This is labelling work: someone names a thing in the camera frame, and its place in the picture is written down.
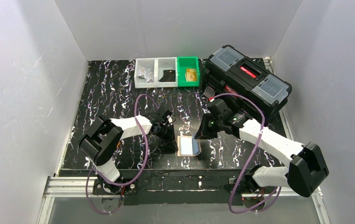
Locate green storage bin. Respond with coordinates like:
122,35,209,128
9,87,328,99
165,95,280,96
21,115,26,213
177,56,200,87

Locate yellow VIP credit card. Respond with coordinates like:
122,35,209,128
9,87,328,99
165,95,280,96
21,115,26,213
185,68,197,82

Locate left white storage bin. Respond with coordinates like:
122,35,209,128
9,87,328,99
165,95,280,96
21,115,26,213
134,58,157,89

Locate white silver credit card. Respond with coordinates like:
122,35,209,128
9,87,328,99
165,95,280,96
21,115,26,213
145,69,154,83

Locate white storage bin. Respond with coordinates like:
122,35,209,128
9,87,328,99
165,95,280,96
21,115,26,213
134,58,157,89
156,57,178,88

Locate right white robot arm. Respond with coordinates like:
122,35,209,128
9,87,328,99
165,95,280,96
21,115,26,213
195,98,329,197

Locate beige leather card holder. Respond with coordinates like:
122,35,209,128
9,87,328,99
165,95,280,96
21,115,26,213
177,136,202,157

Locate dark brown credit card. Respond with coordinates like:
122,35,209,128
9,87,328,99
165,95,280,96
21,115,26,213
159,70,176,82

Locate black plastic toolbox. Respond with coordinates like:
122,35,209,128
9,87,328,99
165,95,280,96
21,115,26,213
199,45,292,121

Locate middle white storage bin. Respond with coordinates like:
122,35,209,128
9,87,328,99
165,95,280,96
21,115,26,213
156,57,178,88

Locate silver cards in bin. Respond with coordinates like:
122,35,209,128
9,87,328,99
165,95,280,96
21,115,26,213
137,68,147,82

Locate aluminium frame rail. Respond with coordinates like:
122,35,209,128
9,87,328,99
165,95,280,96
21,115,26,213
37,173,330,224

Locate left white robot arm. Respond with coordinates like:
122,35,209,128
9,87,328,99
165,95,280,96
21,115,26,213
79,108,178,187

